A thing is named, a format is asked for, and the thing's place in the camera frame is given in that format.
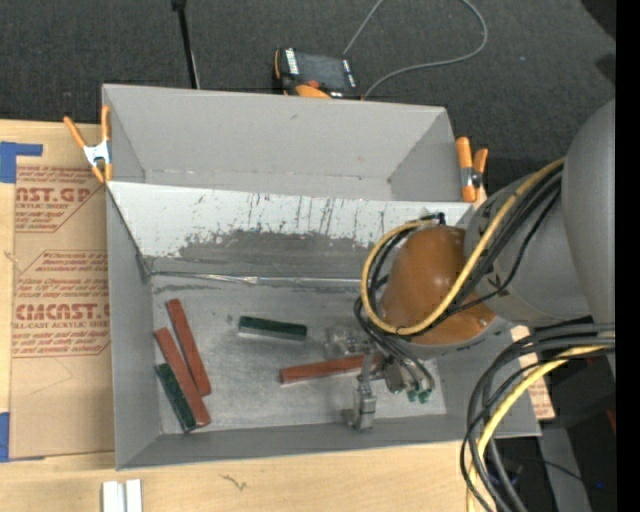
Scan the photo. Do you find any grey metal bin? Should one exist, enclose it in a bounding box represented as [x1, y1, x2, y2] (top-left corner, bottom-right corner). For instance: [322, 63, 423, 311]
[101, 83, 542, 471]

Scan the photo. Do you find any brown cardboard board red print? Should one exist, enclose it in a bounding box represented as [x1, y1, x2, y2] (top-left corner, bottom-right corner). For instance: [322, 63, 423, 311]
[0, 118, 557, 462]

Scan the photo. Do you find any red-brown flat block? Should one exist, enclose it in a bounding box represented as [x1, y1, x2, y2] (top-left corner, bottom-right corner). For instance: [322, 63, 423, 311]
[152, 327, 213, 429]
[165, 298, 213, 398]
[278, 353, 372, 386]

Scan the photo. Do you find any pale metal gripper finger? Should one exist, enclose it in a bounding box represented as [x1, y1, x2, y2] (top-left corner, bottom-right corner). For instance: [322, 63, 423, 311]
[341, 373, 378, 431]
[323, 327, 375, 359]

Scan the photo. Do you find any dark green flat block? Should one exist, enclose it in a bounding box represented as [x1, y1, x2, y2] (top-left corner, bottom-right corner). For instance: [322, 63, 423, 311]
[237, 314, 309, 343]
[153, 362, 198, 435]

